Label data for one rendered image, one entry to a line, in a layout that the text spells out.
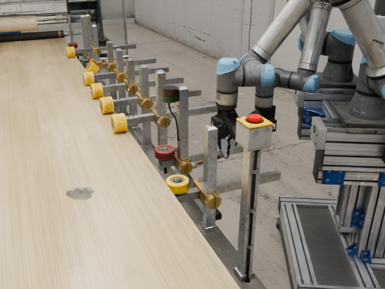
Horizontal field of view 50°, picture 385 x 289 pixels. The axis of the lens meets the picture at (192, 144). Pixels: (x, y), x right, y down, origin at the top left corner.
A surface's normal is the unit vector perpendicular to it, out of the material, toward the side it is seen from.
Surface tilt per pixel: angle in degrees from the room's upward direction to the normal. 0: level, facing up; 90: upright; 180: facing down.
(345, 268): 0
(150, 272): 0
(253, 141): 90
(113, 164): 0
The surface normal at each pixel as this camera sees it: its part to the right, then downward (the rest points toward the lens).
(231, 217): 0.00, -0.90
